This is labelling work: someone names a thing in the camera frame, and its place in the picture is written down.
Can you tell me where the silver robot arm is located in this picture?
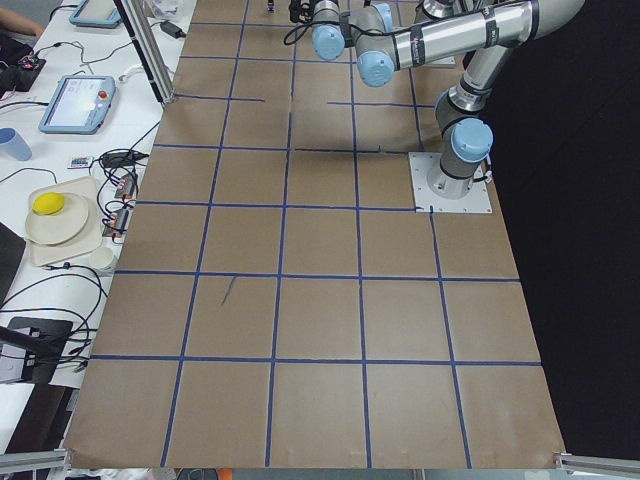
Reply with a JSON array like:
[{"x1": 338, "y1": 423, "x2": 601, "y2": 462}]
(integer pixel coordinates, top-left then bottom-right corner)
[
  {"x1": 301, "y1": 0, "x2": 584, "y2": 132},
  {"x1": 416, "y1": 0, "x2": 483, "y2": 19}
]

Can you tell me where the white paper cup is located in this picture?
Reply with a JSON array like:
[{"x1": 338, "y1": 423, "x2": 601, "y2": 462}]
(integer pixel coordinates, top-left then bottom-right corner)
[{"x1": 89, "y1": 247, "x2": 118, "y2": 276}]

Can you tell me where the beige tray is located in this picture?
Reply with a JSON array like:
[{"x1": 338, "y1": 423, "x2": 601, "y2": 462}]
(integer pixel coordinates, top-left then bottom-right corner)
[{"x1": 25, "y1": 176, "x2": 102, "y2": 267}]

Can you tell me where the black power adapter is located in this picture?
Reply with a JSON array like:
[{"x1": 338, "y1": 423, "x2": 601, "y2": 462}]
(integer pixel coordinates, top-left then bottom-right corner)
[{"x1": 159, "y1": 20, "x2": 186, "y2": 39}]

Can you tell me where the beige plate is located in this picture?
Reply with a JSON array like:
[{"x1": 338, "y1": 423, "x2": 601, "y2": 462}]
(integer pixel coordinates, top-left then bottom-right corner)
[{"x1": 25, "y1": 193, "x2": 89, "y2": 245}]

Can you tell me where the yellow lemon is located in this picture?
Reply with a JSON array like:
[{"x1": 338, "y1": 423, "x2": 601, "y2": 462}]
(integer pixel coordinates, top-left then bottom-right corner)
[{"x1": 32, "y1": 192, "x2": 65, "y2": 216}]

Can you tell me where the near teach pendant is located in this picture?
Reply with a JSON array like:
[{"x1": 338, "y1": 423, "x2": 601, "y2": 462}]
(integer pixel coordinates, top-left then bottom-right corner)
[{"x1": 39, "y1": 75, "x2": 116, "y2": 135}]

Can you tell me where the teach pendant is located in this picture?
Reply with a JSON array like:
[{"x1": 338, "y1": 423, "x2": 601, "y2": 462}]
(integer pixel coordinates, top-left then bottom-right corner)
[
  {"x1": 39, "y1": 75, "x2": 116, "y2": 135},
  {"x1": 69, "y1": 0, "x2": 121, "y2": 29}
]

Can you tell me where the far teach pendant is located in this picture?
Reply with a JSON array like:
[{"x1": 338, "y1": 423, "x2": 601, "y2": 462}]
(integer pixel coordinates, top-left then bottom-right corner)
[{"x1": 69, "y1": 0, "x2": 121, "y2": 29}]

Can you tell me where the blue plastic cup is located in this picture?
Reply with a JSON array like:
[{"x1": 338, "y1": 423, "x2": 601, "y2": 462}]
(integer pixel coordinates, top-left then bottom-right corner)
[{"x1": 0, "y1": 127, "x2": 32, "y2": 161}]

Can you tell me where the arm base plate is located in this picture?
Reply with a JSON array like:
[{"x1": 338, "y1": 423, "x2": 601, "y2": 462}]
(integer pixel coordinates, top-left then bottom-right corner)
[{"x1": 408, "y1": 152, "x2": 492, "y2": 214}]

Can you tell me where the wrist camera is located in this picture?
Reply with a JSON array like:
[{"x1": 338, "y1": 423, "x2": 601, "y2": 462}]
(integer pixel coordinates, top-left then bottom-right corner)
[{"x1": 288, "y1": 0, "x2": 315, "y2": 24}]

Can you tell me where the aluminium frame post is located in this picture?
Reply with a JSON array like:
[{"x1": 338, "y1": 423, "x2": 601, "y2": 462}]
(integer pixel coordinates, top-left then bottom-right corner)
[{"x1": 114, "y1": 0, "x2": 174, "y2": 105}]

